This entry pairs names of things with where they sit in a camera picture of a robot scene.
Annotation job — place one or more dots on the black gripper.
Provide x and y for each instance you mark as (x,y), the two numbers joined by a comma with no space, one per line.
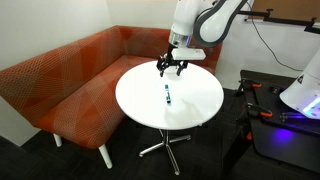
(169,55)

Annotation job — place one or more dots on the teal and white marker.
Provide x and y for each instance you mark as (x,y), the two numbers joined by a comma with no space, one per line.
(167,94)

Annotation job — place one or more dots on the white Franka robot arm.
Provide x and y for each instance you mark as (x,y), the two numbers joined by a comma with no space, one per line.
(213,20)

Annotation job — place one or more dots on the orange patterned corner sofa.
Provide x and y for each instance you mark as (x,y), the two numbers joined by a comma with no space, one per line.
(66,83)

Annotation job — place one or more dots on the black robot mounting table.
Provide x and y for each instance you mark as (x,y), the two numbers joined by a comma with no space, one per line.
(283,146)

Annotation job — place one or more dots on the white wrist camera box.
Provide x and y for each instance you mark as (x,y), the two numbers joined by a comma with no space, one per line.
(188,55)

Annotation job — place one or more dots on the chrome table pedestal base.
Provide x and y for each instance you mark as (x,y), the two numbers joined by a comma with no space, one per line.
(165,143)

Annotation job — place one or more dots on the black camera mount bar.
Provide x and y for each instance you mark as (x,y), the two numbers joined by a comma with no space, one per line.
(286,21)

